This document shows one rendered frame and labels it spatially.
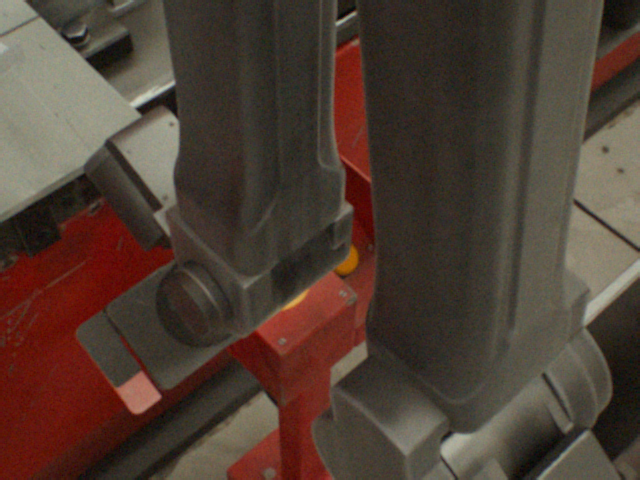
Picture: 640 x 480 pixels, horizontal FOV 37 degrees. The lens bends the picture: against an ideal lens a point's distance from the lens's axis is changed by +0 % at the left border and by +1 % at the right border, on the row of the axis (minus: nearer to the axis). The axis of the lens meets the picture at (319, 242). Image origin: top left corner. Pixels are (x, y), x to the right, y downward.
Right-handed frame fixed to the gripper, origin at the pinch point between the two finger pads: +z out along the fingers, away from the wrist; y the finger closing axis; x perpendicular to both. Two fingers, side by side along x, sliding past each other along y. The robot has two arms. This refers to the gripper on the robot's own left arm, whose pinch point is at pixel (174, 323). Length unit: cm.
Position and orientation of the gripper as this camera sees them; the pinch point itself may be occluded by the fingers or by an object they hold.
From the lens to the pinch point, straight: 70.5
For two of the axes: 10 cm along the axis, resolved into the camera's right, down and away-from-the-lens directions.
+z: -3.2, 2.2, 9.2
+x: 6.0, 8.0, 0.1
